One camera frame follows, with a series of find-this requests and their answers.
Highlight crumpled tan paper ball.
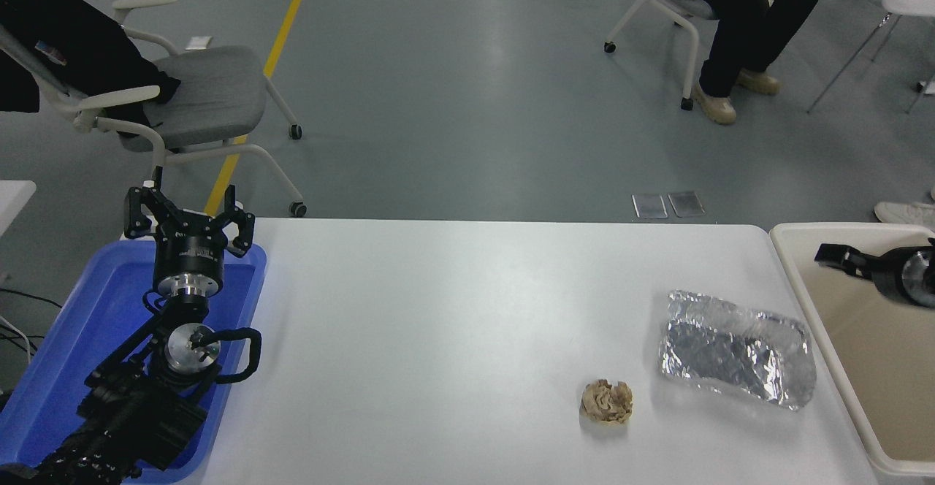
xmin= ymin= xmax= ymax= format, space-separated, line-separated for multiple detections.
xmin=581 ymin=379 xmax=634 ymax=426

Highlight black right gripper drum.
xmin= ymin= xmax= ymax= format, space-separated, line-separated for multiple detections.
xmin=872 ymin=248 xmax=915 ymax=304

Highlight white side table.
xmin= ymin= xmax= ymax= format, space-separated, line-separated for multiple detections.
xmin=0 ymin=180 xmax=37 ymax=237

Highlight large pale bin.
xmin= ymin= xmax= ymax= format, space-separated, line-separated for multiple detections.
xmin=770 ymin=222 xmax=935 ymax=477

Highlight blue plastic tray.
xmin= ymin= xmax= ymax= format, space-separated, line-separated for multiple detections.
xmin=0 ymin=239 xmax=268 ymax=484

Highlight grey office chair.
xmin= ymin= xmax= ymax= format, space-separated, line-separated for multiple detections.
xmin=0 ymin=0 xmax=308 ymax=217

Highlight crumpled silver foil tray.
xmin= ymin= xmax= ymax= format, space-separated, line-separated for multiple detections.
xmin=659 ymin=289 xmax=817 ymax=411

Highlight seated person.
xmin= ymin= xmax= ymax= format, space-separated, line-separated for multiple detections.
xmin=657 ymin=0 xmax=826 ymax=125

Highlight silver floor plate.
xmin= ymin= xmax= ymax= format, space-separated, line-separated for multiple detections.
xmin=668 ymin=191 xmax=707 ymax=218
xmin=632 ymin=194 xmax=668 ymax=220

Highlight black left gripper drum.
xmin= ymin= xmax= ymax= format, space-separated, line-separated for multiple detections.
xmin=152 ymin=213 xmax=225 ymax=280

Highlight black floor cables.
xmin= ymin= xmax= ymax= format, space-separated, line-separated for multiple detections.
xmin=0 ymin=286 xmax=64 ymax=363

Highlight black jacket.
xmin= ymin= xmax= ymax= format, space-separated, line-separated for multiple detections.
xmin=0 ymin=0 xmax=182 ymax=129

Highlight white-framed wheeled chair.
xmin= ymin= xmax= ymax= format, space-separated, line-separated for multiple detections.
xmin=603 ymin=0 xmax=720 ymax=112

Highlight person in dark trousers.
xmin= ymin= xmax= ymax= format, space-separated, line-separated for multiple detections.
xmin=874 ymin=187 xmax=935 ymax=232

